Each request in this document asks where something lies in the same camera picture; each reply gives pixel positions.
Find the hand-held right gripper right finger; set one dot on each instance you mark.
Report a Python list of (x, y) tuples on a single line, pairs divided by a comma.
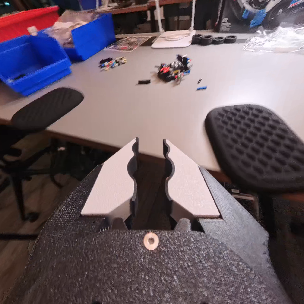
[(190, 185)]

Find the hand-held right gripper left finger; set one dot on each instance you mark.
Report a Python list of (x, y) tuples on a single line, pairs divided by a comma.
[(111, 180)]

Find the blue lego pin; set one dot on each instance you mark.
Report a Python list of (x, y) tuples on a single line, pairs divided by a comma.
[(201, 88)]

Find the black lego beam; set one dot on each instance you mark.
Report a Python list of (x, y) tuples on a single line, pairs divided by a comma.
[(144, 82)]

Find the lego car chassis assembly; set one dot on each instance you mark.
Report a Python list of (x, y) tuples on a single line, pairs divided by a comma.
[(173, 70)]

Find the pile of small lego pieces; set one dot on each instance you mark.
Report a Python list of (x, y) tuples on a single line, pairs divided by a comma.
[(111, 63)]

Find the black rubber lego tire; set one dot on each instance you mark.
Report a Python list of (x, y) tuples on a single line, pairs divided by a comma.
[(206, 40), (218, 40), (196, 39), (230, 39)]

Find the lego set box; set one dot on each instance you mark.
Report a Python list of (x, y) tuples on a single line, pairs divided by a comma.
[(237, 19)]

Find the black office chair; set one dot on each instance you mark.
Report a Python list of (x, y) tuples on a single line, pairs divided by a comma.
[(47, 106)]

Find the instruction booklet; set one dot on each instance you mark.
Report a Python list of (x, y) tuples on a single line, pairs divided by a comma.
[(128, 44)]

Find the blue plastic storage bin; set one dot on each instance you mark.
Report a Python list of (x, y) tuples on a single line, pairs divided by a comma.
[(92, 38), (35, 61)]

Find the plastic bags of parts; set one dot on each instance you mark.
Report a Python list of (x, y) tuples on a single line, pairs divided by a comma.
[(68, 26)]

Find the crumpled clear plastic bag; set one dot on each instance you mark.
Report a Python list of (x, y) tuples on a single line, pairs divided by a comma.
[(275, 39)]

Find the dark wooden desk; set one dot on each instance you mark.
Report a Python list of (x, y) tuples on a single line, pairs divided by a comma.
[(133, 8)]

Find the red plastic storage bin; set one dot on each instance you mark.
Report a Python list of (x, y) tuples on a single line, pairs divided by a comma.
[(26, 22)]

